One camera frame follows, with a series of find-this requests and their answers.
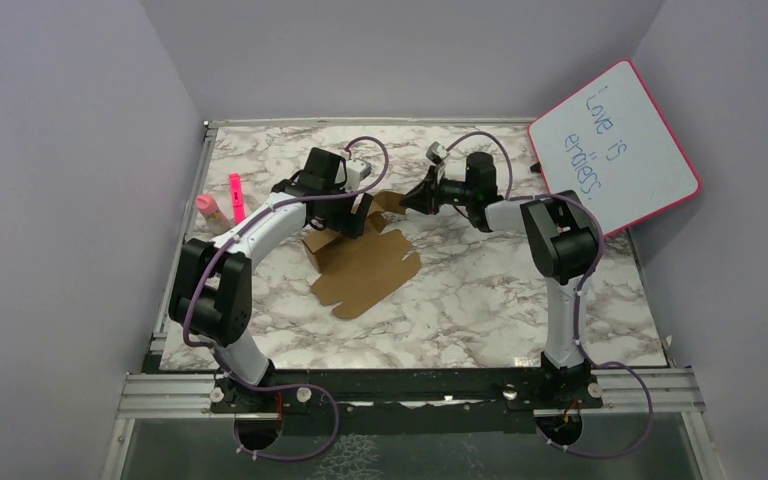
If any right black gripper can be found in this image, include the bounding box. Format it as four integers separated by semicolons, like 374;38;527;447
399;166;475;216

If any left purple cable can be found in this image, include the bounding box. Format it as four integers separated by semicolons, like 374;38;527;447
181;135;391;463

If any pink highlighter marker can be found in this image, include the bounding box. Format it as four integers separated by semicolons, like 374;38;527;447
229;172;246;224

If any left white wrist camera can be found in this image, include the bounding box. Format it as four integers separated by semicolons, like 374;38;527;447
338;160;372;192

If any brown cardboard box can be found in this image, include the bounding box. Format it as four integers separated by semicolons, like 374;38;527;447
302;191;421;320

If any small pink capped bottle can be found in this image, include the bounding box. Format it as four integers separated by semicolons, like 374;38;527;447
194;194;231;235

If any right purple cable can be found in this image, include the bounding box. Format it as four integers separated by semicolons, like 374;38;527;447
443;130;656;460

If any purple cable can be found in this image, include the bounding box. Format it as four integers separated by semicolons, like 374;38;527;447
181;135;391;463
443;130;656;460

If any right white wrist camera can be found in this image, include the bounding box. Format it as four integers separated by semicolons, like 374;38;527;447
426;142;450;166

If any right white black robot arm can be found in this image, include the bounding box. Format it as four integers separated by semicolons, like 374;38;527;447
400;143;604;407

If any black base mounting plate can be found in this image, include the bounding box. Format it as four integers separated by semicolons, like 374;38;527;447
209;367;603;437

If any aluminium extrusion frame rail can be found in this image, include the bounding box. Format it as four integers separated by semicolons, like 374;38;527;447
116;369;706;419

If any pink framed whiteboard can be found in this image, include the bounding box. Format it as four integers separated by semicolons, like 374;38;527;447
528;59;701;235

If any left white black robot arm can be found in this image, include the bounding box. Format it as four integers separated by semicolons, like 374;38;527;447
168;148;372;411

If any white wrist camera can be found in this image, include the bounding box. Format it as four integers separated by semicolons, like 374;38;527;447
426;142;450;166
338;160;372;192

